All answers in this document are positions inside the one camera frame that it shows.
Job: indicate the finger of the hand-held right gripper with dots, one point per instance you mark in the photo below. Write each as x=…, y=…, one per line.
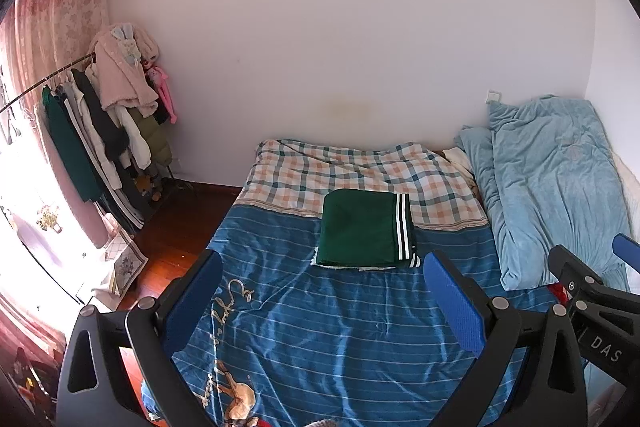
x=629, y=248
x=575, y=269

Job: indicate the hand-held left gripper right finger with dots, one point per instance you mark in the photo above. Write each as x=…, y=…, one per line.
x=452, y=302

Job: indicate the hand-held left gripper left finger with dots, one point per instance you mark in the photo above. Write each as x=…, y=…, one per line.
x=195, y=302

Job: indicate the green garment with striped hem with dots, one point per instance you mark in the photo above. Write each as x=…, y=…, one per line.
x=360, y=227

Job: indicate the black clothes rack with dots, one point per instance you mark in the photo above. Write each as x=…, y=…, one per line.
x=50, y=79

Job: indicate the cream fleece sheet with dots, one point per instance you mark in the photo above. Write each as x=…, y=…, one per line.
x=629, y=187

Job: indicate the floral floor mat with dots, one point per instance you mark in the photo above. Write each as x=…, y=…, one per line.
x=127, y=264

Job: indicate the light blue fleece blanket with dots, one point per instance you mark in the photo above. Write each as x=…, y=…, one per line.
x=550, y=187

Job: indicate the blue striped bed quilt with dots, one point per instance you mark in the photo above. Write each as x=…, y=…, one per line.
x=340, y=332

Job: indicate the brown plush toy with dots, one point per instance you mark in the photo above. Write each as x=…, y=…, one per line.
x=146, y=186

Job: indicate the white pillow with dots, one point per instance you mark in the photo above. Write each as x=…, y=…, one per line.
x=457, y=158

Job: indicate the olive green puffer jacket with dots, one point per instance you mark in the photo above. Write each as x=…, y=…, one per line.
x=157, y=139

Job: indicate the yellow flower plant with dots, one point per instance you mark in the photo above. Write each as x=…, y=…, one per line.
x=49, y=218

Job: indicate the white hanging jacket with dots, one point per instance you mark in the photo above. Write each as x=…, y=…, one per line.
x=132, y=137

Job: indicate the dark green hanging garment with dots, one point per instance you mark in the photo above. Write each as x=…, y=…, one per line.
x=70, y=147

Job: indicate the black hanging coat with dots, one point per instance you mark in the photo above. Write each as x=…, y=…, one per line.
x=102, y=117

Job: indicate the bright pink plush toy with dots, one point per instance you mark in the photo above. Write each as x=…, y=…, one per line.
x=167, y=94

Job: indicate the pink fluffy robe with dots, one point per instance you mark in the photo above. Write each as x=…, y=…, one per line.
x=122, y=77

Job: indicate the pink floral curtain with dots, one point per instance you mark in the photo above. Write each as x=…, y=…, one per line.
x=65, y=17

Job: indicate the white wall socket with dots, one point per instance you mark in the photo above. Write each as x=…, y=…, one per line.
x=494, y=97

